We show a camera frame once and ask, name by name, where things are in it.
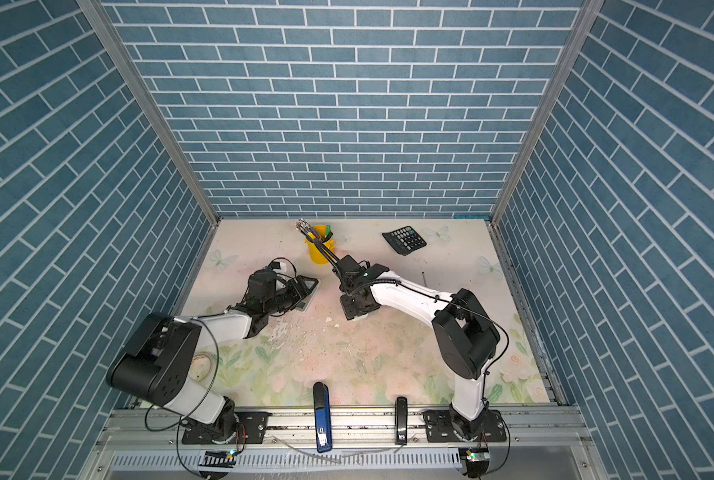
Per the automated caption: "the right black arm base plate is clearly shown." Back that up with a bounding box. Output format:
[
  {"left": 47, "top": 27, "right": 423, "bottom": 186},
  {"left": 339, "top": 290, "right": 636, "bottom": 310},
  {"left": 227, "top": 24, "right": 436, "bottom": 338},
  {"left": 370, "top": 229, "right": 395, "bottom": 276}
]
[{"left": 422, "top": 408, "right": 508, "bottom": 443}]

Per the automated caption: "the black desk calculator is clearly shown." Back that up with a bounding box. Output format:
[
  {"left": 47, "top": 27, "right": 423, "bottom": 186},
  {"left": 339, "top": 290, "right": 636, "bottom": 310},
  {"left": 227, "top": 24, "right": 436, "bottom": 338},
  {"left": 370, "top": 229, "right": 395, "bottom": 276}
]
[{"left": 382, "top": 226, "right": 427, "bottom": 256}]

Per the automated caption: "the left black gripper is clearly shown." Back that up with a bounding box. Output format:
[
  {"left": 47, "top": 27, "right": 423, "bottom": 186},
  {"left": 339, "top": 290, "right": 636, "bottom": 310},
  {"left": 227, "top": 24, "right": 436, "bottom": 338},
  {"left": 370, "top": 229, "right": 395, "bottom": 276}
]
[{"left": 263, "top": 274, "right": 319, "bottom": 317}]

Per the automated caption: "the bundle of pencils in cup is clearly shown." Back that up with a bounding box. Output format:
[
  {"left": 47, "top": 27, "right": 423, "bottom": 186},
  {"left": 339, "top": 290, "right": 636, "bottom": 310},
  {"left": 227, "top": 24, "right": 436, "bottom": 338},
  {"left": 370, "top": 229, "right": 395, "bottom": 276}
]
[{"left": 296, "top": 219, "right": 322, "bottom": 243}]

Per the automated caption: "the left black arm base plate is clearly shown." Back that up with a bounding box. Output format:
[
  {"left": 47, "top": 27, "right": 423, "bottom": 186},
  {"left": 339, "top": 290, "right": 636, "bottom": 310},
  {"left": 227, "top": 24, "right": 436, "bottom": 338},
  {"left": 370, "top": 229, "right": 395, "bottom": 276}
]
[{"left": 181, "top": 411, "right": 270, "bottom": 446}]

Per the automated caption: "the left white remote control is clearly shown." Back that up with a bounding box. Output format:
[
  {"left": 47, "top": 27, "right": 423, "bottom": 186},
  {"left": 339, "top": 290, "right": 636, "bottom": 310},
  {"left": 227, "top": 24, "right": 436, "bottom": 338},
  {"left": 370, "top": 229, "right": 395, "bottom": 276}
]
[{"left": 295, "top": 275, "right": 319, "bottom": 312}]

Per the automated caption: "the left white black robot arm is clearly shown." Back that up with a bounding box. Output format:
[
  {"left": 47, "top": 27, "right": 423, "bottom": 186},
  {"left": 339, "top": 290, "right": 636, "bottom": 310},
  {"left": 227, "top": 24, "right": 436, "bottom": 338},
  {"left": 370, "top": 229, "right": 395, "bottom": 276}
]
[{"left": 106, "top": 261, "right": 319, "bottom": 438}]

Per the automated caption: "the yellow metal pen cup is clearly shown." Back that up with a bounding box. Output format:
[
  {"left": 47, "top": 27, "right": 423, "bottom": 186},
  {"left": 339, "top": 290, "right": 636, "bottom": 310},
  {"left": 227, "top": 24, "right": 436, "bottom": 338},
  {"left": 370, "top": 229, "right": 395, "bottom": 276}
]
[{"left": 306, "top": 225, "right": 338, "bottom": 266}]

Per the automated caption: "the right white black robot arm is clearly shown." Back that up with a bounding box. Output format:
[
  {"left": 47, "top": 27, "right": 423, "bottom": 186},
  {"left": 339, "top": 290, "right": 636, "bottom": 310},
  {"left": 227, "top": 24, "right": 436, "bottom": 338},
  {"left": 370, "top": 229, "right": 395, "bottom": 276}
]
[{"left": 333, "top": 255, "right": 501, "bottom": 426}]

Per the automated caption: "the blue black clamp handle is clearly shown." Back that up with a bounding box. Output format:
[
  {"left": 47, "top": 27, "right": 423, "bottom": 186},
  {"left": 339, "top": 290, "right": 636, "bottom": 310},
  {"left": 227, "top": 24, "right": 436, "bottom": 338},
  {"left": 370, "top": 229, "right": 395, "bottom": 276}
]
[{"left": 313, "top": 381, "right": 333, "bottom": 453}]

